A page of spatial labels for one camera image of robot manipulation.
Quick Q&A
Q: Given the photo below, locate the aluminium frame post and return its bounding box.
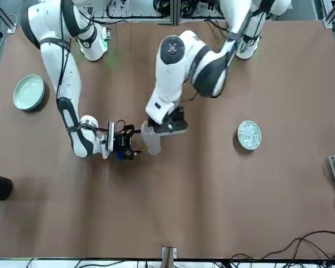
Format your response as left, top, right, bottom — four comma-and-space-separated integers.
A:
169, 0, 182, 26

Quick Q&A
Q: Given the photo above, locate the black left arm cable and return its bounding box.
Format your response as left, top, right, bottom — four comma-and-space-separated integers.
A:
181, 8, 253, 103

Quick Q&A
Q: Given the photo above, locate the aluminium frame strut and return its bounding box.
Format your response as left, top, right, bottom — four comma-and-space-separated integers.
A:
0, 0, 17, 34
320, 0, 335, 28

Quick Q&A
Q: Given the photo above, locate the empty pale green bowl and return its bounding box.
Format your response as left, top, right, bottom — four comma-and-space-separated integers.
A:
12, 74, 46, 112

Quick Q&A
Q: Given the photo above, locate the black loose cable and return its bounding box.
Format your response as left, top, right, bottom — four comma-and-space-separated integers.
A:
231, 230, 335, 262

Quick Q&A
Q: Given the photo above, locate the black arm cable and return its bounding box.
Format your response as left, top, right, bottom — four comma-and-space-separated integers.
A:
181, 8, 253, 103
55, 0, 135, 135

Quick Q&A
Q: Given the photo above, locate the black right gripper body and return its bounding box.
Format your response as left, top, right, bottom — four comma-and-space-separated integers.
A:
114, 132, 132, 153

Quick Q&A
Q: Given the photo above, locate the aluminium camera post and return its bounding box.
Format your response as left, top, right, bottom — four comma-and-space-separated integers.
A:
161, 246, 178, 268

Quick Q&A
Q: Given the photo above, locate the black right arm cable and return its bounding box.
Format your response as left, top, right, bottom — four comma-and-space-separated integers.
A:
55, 0, 135, 135

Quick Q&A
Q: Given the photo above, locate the black cylindrical object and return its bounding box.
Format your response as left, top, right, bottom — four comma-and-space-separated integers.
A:
0, 173, 13, 200

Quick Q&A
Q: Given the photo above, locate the bowl of ice cubes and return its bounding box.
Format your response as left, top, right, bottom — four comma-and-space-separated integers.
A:
237, 119, 262, 151

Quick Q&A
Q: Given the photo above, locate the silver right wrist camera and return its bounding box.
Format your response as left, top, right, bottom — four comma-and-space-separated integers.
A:
107, 121, 117, 153

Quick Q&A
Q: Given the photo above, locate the tall transparent plastic bottle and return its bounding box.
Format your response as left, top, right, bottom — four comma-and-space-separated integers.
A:
141, 120, 162, 156

